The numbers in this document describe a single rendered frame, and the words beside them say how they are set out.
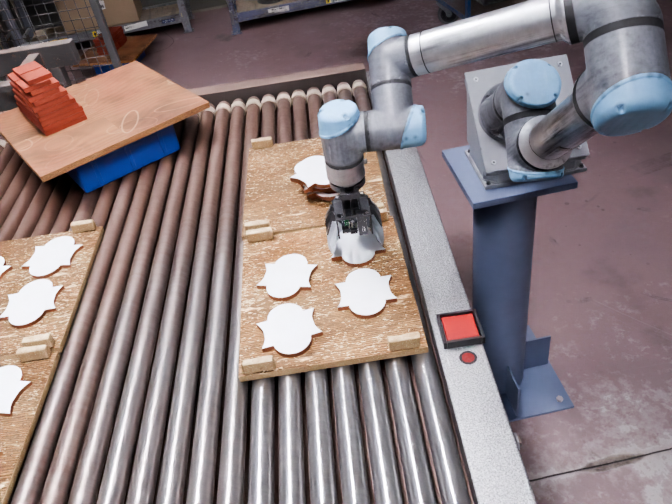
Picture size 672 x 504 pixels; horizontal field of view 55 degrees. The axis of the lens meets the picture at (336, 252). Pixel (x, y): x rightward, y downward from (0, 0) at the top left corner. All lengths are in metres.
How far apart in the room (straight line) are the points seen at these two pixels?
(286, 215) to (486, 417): 0.70
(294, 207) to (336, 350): 0.48
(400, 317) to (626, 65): 0.58
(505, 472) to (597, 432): 1.21
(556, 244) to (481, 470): 1.92
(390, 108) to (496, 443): 0.59
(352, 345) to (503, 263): 0.76
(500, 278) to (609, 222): 1.21
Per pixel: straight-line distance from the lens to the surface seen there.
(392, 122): 1.16
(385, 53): 1.20
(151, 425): 1.21
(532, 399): 2.28
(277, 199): 1.60
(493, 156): 1.65
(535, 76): 1.48
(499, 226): 1.77
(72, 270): 1.60
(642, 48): 1.09
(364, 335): 1.21
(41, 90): 1.97
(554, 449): 2.20
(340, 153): 1.18
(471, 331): 1.22
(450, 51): 1.17
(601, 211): 3.09
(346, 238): 1.42
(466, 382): 1.16
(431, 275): 1.35
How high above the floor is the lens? 1.82
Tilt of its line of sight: 39 degrees down
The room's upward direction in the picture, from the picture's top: 10 degrees counter-clockwise
